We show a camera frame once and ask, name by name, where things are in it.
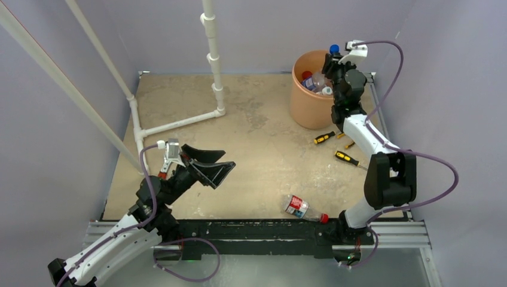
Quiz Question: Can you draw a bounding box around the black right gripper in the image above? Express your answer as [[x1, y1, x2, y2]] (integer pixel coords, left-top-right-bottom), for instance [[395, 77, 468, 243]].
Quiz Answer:
[[321, 53, 356, 105]]

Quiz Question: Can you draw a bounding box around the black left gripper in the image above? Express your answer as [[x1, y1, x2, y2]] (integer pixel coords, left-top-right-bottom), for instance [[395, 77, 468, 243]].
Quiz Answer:
[[163, 144, 235, 205]]

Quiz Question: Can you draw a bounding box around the crushed white cap bottle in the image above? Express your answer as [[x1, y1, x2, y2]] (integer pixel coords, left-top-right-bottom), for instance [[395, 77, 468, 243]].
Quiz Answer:
[[320, 86, 334, 96]]

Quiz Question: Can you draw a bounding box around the small blue Pepsi bottle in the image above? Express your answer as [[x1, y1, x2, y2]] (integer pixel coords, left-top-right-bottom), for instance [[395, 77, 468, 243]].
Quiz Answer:
[[301, 72, 332, 93]]

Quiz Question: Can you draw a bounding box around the red cap clear bottle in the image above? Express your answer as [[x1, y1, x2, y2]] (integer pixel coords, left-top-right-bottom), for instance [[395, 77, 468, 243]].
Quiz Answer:
[[302, 71, 313, 81]]

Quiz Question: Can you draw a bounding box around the red blue label bottle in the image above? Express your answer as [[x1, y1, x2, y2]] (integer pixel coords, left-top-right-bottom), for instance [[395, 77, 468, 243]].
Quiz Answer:
[[282, 194, 329, 224]]

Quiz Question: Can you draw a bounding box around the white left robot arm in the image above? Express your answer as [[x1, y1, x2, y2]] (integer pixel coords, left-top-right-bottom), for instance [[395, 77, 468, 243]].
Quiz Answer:
[[48, 140, 236, 286]]

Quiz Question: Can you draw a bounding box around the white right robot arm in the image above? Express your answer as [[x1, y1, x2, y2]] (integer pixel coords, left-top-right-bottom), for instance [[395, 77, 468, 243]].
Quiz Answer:
[[322, 52, 416, 243]]

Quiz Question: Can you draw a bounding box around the orange plastic bin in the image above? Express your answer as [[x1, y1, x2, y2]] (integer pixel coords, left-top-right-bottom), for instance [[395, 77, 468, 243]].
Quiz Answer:
[[289, 50, 334, 130]]

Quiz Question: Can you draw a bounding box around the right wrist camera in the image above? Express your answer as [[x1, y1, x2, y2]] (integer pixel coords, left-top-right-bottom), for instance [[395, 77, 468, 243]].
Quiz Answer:
[[338, 40, 368, 65]]

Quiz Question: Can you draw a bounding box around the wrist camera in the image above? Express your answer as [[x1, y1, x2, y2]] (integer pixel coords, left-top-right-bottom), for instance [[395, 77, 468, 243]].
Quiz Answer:
[[338, 40, 368, 65], [156, 138, 182, 164]]

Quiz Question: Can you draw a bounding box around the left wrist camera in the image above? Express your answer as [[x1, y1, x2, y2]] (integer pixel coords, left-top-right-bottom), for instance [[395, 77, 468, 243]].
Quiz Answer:
[[156, 138, 182, 164]]

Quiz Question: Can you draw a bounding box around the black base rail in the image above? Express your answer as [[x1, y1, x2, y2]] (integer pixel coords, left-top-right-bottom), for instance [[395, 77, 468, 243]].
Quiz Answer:
[[176, 218, 360, 259]]

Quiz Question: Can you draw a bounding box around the purple loop cable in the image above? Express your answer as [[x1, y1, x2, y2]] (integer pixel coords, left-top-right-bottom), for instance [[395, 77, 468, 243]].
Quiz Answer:
[[153, 237, 221, 282]]

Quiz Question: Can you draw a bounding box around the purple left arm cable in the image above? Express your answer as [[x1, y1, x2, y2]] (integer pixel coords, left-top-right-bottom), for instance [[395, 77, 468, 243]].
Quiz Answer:
[[55, 144, 160, 287]]

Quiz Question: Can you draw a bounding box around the white PVC pipe frame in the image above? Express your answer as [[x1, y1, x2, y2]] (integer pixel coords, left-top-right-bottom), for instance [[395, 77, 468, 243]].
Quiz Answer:
[[1, 1, 226, 170]]

